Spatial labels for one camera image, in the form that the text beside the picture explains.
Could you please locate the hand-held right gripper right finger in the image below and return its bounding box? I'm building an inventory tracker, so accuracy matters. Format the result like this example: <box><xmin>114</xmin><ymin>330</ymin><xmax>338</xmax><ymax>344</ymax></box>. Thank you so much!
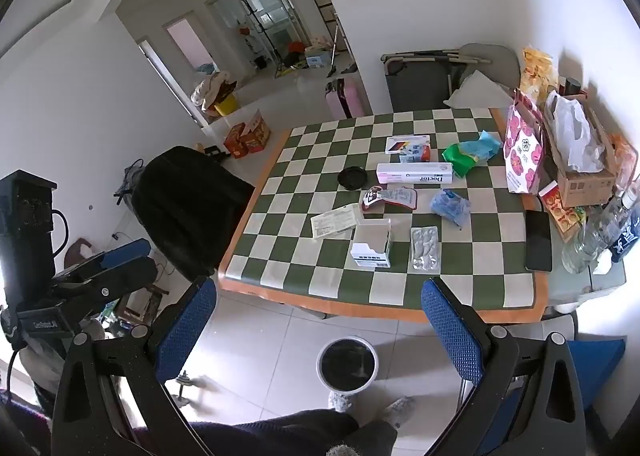
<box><xmin>420</xmin><ymin>277</ymin><xmax>588</xmax><ymax>456</ymax></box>

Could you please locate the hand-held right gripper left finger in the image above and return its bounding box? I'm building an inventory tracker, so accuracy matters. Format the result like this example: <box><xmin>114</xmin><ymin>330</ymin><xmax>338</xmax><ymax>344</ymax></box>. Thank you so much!
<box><xmin>50</xmin><ymin>277</ymin><xmax>218</xmax><ymax>456</ymax></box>

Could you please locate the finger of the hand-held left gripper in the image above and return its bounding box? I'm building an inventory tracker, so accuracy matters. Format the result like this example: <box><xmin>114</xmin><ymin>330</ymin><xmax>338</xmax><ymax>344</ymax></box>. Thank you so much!
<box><xmin>52</xmin><ymin>238</ymin><xmax>152</xmax><ymax>287</ymax></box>
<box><xmin>52</xmin><ymin>256</ymin><xmax>160</xmax><ymax>312</ymax></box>

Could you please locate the white trash bin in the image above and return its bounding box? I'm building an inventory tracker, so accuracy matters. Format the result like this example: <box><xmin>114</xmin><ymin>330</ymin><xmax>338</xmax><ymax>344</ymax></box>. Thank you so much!
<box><xmin>316</xmin><ymin>336</ymin><xmax>379</xmax><ymax>394</ymax></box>

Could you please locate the black plastic cup lid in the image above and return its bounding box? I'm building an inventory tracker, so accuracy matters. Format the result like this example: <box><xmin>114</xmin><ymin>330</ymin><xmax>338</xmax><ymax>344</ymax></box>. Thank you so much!
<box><xmin>337</xmin><ymin>167</ymin><xmax>369</xmax><ymax>189</ymax></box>

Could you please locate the teal plastic wrapper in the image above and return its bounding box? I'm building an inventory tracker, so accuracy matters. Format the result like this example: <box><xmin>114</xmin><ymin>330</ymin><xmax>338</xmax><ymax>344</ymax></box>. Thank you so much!
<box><xmin>467</xmin><ymin>131</ymin><xmax>503</xmax><ymax>162</ymax></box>

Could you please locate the black covered chair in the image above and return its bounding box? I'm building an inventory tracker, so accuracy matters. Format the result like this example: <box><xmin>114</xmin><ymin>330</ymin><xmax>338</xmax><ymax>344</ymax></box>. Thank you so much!
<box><xmin>131</xmin><ymin>146</ymin><xmax>256</xmax><ymax>282</ymax></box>

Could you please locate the silver blister pack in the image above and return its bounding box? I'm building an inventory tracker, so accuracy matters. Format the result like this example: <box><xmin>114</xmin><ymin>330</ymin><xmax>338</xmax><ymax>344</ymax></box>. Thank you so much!
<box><xmin>410</xmin><ymin>226</ymin><xmax>442</xmax><ymax>273</ymax></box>

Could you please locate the open white medicine box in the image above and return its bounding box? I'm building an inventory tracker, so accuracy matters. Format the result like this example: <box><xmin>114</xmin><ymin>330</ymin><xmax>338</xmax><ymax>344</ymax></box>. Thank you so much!
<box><xmin>350</xmin><ymin>218</ymin><xmax>392</xmax><ymax>269</ymax></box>

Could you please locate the crumpled blue plastic wrapper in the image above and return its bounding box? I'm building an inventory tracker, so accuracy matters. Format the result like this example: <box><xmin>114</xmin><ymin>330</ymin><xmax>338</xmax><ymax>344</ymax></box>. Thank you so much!
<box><xmin>430</xmin><ymin>188</ymin><xmax>472</xmax><ymax>227</ymax></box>

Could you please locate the black smartphone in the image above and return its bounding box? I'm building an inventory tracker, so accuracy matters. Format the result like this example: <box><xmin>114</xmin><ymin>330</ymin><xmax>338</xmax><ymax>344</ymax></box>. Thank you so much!
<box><xmin>525</xmin><ymin>209</ymin><xmax>553</xmax><ymax>273</ymax></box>

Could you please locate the red white foil packet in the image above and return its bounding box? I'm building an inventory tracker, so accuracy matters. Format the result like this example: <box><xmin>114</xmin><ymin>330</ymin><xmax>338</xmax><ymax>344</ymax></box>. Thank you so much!
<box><xmin>361</xmin><ymin>186</ymin><xmax>418</xmax><ymax>213</ymax></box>

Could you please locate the red cardboard box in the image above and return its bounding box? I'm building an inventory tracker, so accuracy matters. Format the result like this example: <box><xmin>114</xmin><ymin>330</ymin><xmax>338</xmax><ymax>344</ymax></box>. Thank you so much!
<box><xmin>223</xmin><ymin>122</ymin><xmax>251</xmax><ymax>158</ymax></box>
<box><xmin>240</xmin><ymin>110</ymin><xmax>272</xmax><ymax>154</ymax></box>

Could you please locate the folded paper leaflet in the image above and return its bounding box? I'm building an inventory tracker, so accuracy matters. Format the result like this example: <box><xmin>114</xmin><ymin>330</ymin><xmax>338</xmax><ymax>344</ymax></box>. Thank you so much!
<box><xmin>310</xmin><ymin>204</ymin><xmax>365</xmax><ymax>239</ymax></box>

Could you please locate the clear glass bottle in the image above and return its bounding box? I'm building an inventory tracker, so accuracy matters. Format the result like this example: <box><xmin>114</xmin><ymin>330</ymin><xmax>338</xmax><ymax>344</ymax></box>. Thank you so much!
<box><xmin>561</xmin><ymin>206</ymin><xmax>613</xmax><ymax>274</ymax></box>

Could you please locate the long white pink box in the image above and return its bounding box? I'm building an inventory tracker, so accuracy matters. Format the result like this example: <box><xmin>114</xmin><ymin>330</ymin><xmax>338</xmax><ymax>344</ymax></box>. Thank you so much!
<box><xmin>376</xmin><ymin>162</ymin><xmax>454</xmax><ymax>186</ymax></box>

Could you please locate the red snack box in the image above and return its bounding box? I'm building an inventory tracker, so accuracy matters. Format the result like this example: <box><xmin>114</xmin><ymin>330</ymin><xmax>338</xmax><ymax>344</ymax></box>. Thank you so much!
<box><xmin>538</xmin><ymin>181</ymin><xmax>586</xmax><ymax>243</ymax></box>

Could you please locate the green plastic wrapper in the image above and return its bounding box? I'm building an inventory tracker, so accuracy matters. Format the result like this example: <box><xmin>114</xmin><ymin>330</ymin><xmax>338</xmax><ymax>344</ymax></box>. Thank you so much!
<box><xmin>442</xmin><ymin>141</ymin><xmax>483</xmax><ymax>178</ymax></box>

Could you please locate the plastic water bottle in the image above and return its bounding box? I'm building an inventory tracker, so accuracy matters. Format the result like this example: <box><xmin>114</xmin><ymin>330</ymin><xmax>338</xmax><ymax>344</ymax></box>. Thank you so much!
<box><xmin>400</xmin><ymin>145</ymin><xmax>432</xmax><ymax>164</ymax></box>

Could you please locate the green white checkered tablecloth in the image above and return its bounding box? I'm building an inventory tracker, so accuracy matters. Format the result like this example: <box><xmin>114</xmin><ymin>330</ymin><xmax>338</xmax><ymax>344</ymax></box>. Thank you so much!
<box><xmin>218</xmin><ymin>107</ymin><xmax>549</xmax><ymax>324</ymax></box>

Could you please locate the pile of bedding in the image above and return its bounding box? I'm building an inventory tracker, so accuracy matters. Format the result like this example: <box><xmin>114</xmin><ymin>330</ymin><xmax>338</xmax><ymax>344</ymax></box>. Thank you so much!
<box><xmin>191</xmin><ymin>71</ymin><xmax>236</xmax><ymax>112</ymax></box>

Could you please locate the pink flower gift bag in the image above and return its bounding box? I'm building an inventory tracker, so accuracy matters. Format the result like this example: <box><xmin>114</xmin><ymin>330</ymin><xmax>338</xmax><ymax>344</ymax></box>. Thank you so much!
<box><xmin>504</xmin><ymin>88</ymin><xmax>546</xmax><ymax>195</ymax></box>

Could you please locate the flat white printed box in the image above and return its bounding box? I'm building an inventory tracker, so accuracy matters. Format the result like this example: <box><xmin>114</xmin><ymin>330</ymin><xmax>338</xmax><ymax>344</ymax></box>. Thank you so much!
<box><xmin>385</xmin><ymin>135</ymin><xmax>431</xmax><ymax>155</ymax></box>

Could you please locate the brown cardboard box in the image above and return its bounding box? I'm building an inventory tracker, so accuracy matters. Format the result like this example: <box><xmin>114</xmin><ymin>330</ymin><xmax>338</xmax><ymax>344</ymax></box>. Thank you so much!
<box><xmin>544</xmin><ymin>91</ymin><xmax>617</xmax><ymax>208</ymax></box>

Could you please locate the blue label glass bottle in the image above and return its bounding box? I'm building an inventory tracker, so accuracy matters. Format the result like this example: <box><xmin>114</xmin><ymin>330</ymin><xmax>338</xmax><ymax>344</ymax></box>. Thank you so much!
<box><xmin>602</xmin><ymin>186</ymin><xmax>640</xmax><ymax>262</ymax></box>

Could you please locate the white plastic bag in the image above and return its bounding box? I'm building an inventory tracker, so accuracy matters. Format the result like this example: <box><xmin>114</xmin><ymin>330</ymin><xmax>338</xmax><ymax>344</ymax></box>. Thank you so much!
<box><xmin>550</xmin><ymin>91</ymin><xmax>606</xmax><ymax>173</ymax></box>

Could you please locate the white cloth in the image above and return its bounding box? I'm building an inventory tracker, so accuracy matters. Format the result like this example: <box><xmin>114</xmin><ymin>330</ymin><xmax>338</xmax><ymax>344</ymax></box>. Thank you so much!
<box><xmin>444</xmin><ymin>70</ymin><xmax>516</xmax><ymax>109</ymax></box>

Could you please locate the orange snack bag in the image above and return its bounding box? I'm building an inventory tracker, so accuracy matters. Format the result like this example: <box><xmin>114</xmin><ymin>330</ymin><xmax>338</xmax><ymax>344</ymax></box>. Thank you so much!
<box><xmin>607</xmin><ymin>133</ymin><xmax>640</xmax><ymax>187</ymax></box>

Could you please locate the dark folding chair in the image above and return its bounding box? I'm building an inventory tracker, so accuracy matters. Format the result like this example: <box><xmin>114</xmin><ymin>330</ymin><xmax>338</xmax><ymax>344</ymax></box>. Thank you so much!
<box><xmin>381</xmin><ymin>50</ymin><xmax>456</xmax><ymax>112</ymax></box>

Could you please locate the black coat rack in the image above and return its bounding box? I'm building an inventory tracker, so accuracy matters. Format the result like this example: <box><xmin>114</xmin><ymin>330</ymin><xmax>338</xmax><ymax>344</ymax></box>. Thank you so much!
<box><xmin>237</xmin><ymin>0</ymin><xmax>281</xmax><ymax>77</ymax></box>

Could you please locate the pink suitcase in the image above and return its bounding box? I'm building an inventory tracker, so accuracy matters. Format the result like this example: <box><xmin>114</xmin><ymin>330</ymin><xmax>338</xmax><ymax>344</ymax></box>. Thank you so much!
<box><xmin>325</xmin><ymin>78</ymin><xmax>365</xmax><ymax>119</ymax></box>

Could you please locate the grey folding chair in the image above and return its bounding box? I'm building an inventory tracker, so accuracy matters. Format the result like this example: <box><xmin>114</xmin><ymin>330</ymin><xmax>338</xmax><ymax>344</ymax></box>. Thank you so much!
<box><xmin>450</xmin><ymin>42</ymin><xmax>521</xmax><ymax>92</ymax></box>

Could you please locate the yellow snack bag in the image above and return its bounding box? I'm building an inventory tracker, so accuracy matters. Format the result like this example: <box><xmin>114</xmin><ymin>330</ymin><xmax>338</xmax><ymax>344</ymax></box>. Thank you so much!
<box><xmin>519</xmin><ymin>46</ymin><xmax>555</xmax><ymax>104</ymax></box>

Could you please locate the broom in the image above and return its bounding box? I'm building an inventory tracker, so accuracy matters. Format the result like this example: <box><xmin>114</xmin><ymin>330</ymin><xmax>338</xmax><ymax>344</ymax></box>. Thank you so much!
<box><xmin>326</xmin><ymin>13</ymin><xmax>347</xmax><ymax>77</ymax></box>

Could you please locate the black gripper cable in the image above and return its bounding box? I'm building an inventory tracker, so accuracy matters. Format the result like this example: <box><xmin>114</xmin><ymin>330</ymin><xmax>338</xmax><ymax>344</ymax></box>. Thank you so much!
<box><xmin>50</xmin><ymin>208</ymin><xmax>71</xmax><ymax>257</ymax></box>

